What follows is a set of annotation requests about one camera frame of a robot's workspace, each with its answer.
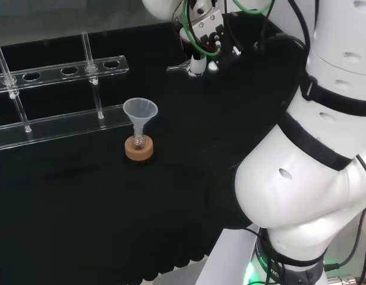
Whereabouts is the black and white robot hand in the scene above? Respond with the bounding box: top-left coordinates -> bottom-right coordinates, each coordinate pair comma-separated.
179,12 -> 243,78

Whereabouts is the clear glass weighing funnel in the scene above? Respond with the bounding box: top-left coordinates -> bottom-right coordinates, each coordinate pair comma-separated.
166,60 -> 192,72

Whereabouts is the clear plastic funnel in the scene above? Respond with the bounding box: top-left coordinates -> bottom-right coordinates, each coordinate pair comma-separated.
122,98 -> 159,140

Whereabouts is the small round-bottom glass flask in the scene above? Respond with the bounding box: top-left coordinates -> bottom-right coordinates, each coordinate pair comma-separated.
131,127 -> 147,151

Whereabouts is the clear acrylic funnel stand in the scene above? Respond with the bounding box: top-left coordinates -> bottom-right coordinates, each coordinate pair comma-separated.
0,31 -> 133,152

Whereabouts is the black cloth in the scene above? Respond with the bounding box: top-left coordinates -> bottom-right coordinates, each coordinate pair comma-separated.
0,13 -> 308,283

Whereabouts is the green cable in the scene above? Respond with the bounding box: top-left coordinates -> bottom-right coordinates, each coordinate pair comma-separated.
232,0 -> 273,14
182,0 -> 222,57

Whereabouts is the black cable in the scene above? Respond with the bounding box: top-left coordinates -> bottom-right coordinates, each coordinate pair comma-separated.
288,0 -> 314,57
259,0 -> 280,45
323,203 -> 366,285

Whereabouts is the cork ring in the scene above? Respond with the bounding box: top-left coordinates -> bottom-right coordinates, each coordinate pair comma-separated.
124,135 -> 154,163

